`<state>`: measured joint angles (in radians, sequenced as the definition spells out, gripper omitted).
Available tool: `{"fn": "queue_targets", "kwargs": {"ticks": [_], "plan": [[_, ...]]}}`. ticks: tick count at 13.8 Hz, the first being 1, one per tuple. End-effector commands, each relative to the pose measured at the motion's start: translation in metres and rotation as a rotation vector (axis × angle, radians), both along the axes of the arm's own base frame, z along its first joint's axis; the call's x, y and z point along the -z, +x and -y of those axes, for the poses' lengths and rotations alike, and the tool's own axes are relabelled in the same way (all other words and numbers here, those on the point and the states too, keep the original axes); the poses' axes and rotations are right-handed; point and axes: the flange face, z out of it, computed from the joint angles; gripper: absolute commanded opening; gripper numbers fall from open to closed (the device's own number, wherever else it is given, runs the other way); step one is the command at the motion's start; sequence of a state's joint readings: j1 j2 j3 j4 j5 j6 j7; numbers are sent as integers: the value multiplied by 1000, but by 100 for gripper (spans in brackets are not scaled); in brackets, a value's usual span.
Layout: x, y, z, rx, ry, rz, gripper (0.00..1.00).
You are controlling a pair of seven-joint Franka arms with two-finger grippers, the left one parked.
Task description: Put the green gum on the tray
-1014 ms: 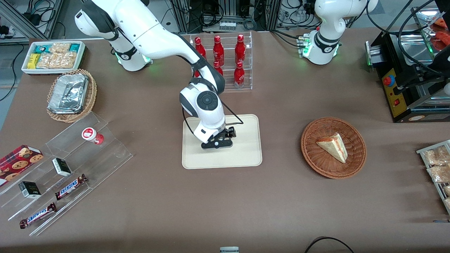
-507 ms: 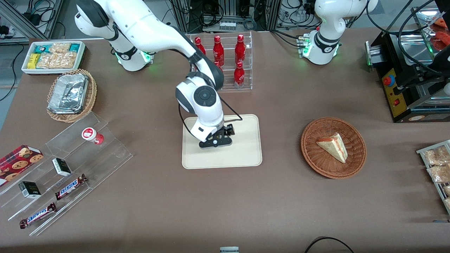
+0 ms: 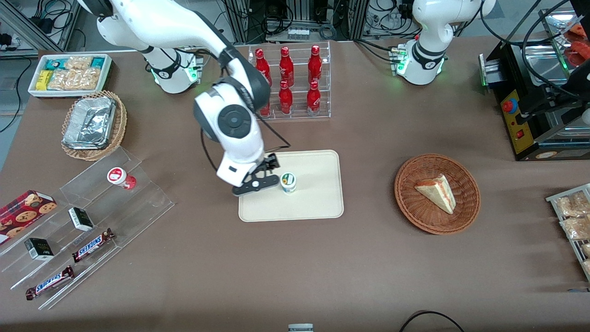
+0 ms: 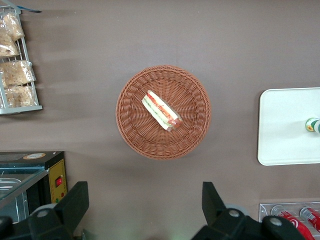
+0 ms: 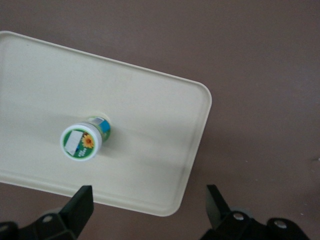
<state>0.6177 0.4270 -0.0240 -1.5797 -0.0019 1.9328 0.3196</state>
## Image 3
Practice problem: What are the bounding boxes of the beige rectangular tray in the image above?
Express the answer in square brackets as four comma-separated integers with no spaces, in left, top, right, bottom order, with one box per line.
[238,150,345,223]

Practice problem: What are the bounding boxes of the tray of packaged crackers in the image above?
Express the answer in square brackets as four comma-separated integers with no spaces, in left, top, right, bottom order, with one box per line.
[546,184,590,283]

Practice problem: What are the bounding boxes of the red lid gum bottle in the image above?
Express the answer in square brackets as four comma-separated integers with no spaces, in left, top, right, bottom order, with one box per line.
[107,167,137,190]

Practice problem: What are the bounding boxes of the black sealing machine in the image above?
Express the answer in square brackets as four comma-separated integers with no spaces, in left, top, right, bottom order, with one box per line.
[479,0,590,162]

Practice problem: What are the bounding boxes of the red snack packet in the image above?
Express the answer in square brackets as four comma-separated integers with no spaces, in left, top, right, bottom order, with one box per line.
[569,24,590,67]

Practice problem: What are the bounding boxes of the clear acrylic bottle rack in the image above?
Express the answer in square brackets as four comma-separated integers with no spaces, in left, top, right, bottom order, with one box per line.
[240,41,331,121]

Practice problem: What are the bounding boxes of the clear snack bag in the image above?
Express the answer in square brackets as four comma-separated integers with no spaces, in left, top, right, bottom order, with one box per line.
[555,191,590,217]
[559,216,590,240]

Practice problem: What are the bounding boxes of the clear acrylic stepped display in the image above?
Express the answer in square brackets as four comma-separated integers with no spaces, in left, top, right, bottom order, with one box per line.
[0,147,176,310]

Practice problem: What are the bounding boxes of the wrapped triangle sandwich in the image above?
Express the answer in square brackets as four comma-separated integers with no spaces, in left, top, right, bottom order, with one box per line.
[414,174,457,215]

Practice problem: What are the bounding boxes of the light wicker basket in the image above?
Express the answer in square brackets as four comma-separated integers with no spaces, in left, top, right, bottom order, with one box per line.
[61,90,128,161]

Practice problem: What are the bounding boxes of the round brown wicker basket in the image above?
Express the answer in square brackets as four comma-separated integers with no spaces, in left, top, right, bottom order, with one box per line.
[395,154,481,235]

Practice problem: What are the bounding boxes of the silver foil packets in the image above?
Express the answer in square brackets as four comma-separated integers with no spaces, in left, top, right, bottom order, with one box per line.
[63,96,117,150]

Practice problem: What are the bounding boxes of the small black box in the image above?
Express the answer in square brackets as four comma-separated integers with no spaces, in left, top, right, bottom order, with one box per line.
[24,238,54,261]
[68,207,94,232]

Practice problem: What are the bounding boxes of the snickers bar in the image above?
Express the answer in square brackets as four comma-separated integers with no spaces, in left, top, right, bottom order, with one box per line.
[72,228,116,263]
[25,266,75,301]

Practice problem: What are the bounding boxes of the large clear cracker bag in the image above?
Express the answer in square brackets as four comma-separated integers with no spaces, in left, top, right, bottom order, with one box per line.
[47,68,101,91]

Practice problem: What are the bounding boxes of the small clear cracker bag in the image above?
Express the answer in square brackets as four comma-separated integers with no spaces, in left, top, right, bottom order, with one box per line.
[65,56,93,71]

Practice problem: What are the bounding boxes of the white snack bin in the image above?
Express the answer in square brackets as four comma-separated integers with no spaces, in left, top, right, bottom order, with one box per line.
[28,54,112,99]

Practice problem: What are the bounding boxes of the red cookie box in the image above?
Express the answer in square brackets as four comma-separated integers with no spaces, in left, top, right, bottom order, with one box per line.
[0,190,58,245]

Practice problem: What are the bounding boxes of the aluminium frame rack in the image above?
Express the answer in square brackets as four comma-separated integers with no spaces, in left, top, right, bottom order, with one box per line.
[221,0,415,43]

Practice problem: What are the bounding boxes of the black looped cable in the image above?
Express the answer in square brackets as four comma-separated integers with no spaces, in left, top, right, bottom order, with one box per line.
[399,311,466,332]

